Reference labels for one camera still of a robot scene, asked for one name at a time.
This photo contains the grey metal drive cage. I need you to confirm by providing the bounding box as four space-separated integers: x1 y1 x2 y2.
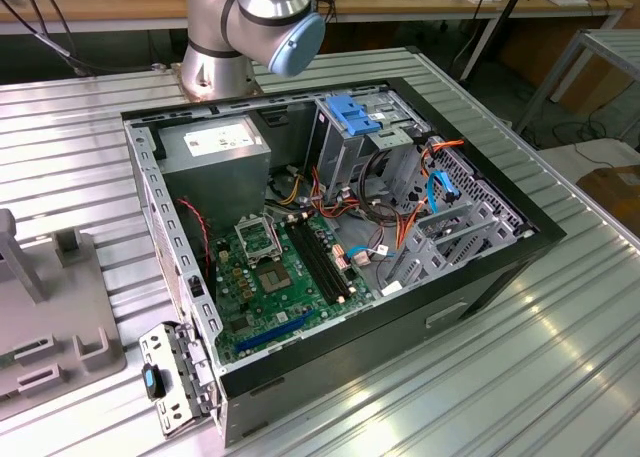
304 90 432 198

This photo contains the coloured power wire bundle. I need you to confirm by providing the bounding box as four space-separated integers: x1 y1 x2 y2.
267 165 361 223

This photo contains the black RAM slot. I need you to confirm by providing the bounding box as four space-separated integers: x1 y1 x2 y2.
288 219 341 306
299 215 352 298

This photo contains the blue expansion slot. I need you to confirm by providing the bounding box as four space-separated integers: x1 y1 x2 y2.
234 309 316 356

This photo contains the blue plastic drive latch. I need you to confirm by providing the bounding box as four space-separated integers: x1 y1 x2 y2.
324 94 384 137

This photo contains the CPU socket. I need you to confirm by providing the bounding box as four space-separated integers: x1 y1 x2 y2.
255 262 294 296

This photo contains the wooden desk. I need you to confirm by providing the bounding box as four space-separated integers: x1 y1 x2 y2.
0 0 634 36

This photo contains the metal socket cover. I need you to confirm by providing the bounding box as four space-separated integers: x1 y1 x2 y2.
234 215 280 267

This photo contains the grey hinged card bracket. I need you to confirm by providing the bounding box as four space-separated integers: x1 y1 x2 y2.
138 320 224 437

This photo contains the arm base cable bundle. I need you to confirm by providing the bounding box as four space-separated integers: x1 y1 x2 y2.
0 0 99 78

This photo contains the grey power supply unit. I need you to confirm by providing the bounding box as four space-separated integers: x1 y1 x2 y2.
156 114 273 238

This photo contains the red and black twisted wire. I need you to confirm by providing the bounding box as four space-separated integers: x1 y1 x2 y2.
175 196 217 288

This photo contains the green motherboard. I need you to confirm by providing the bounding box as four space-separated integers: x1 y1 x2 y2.
212 211 376 366

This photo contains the black tripod pole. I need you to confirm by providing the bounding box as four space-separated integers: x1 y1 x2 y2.
458 0 534 82

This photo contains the orange power wire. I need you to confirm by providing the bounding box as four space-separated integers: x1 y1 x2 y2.
397 137 466 251

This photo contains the brown cardboard box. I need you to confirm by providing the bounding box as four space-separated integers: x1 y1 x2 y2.
574 164 640 223

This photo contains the black and blue latch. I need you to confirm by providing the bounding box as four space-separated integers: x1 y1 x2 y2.
141 362 166 402

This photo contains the grey metal disk bay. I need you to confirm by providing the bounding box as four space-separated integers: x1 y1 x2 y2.
384 199 519 298

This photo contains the blue data wire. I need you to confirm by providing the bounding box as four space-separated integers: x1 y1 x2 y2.
425 169 460 213

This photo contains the green RAM stick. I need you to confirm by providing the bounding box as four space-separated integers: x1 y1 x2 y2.
0 344 31 373

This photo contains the white metal frame table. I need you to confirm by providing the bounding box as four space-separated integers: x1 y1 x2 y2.
514 26 640 143

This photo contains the light blue motherboard wire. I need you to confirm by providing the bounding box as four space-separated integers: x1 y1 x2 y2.
346 245 397 259

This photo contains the black open PC case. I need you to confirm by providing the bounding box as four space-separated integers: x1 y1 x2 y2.
119 75 569 448

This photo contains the grey parts rack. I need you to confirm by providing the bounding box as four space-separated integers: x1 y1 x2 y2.
0 207 127 403

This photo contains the black wire bundle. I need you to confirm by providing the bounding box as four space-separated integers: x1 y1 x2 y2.
357 149 401 223

